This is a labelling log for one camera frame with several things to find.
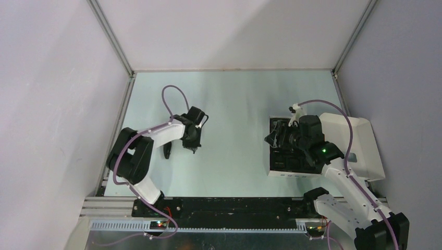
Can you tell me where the white box lid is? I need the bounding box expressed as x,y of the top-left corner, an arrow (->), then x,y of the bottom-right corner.
319,113 -> 385,181

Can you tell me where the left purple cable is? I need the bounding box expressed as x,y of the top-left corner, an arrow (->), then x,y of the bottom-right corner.
103,85 -> 191,247

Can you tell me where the white box with black tray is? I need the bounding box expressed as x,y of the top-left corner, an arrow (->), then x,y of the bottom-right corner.
269,115 -> 326,177

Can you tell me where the black silver hair clipper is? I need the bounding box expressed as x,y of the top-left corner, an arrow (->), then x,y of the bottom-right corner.
163,142 -> 173,159

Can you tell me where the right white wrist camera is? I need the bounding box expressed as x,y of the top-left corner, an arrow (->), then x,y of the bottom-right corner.
288,103 -> 306,127

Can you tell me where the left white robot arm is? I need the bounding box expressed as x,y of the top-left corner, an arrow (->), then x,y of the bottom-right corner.
105,106 -> 209,217

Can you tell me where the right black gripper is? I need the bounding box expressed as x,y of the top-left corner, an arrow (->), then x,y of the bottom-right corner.
264,120 -> 309,151

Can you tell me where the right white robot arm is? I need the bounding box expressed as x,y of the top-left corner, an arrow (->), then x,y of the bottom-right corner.
265,113 -> 410,249

